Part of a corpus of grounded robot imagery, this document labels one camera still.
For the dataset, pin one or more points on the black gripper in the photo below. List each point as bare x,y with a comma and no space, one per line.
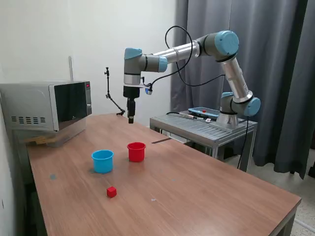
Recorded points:
131,92

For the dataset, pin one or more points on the red cube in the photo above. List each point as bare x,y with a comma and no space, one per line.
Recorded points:
111,192

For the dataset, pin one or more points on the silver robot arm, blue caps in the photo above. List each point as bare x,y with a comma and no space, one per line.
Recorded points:
182,51

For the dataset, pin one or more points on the thin metal strip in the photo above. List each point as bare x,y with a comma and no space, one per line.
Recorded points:
161,140

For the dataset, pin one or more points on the red plastic cup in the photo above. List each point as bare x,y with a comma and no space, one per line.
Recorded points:
136,155

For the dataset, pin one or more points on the blue plastic cup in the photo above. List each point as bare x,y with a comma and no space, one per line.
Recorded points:
102,164

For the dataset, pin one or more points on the blue teach pendant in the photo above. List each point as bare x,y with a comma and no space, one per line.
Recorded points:
201,112

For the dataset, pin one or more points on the wooden slats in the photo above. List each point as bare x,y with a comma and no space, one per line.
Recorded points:
37,140

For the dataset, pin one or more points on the silver microwave oven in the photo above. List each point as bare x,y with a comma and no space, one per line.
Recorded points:
29,103

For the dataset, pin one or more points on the grey curtain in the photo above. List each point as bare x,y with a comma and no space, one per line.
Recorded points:
283,135

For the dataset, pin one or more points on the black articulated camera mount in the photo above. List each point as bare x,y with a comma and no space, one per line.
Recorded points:
108,83

